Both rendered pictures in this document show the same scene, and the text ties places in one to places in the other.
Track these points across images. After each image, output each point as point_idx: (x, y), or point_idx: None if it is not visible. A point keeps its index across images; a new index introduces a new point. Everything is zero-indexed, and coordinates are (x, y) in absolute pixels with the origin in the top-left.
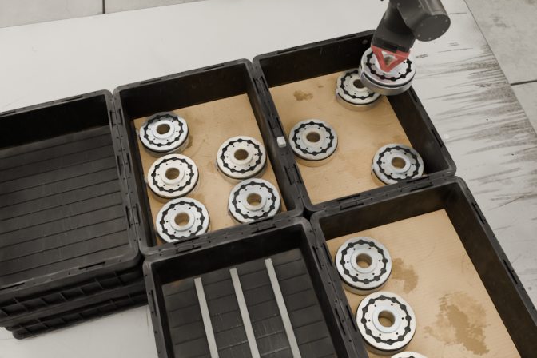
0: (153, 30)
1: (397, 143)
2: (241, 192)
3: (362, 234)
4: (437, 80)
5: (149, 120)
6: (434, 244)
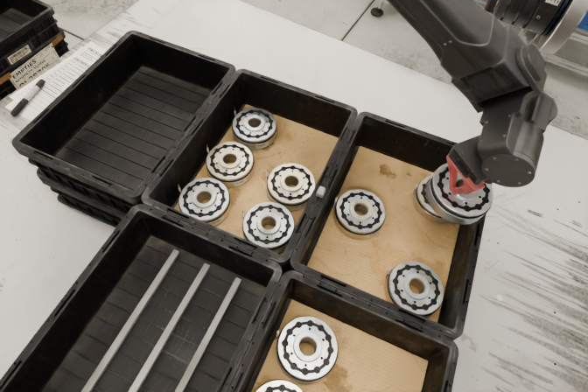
0: (329, 58)
1: (435, 269)
2: (264, 211)
3: (332, 322)
4: (533, 243)
5: (252, 110)
6: (389, 385)
